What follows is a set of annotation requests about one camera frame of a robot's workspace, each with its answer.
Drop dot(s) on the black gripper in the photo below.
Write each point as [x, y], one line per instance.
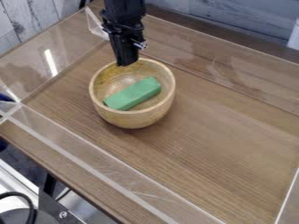
[122, 23]

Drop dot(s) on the green rectangular block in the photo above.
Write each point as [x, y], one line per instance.
[135, 94]

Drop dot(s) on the light brown wooden bowl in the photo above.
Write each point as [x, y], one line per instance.
[112, 78]

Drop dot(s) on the black metal table leg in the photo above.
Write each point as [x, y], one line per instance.
[49, 184]

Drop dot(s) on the clear acrylic corner bracket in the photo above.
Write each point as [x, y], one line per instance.
[95, 25]

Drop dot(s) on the clear acrylic back wall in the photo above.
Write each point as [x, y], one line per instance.
[238, 67]

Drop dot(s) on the clear acrylic wall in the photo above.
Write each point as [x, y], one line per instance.
[238, 67]
[119, 168]

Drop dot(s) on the clear acrylic front wall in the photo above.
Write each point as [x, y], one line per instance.
[119, 168]

